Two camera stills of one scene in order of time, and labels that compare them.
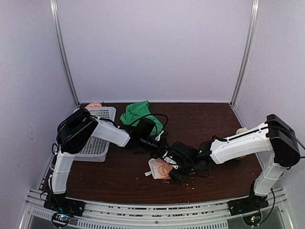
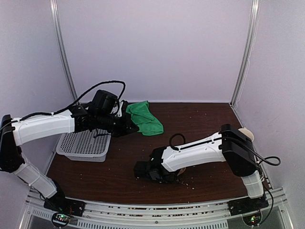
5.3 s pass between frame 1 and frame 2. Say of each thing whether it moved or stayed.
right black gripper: moved
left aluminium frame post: stayed
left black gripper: moved
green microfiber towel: stayed
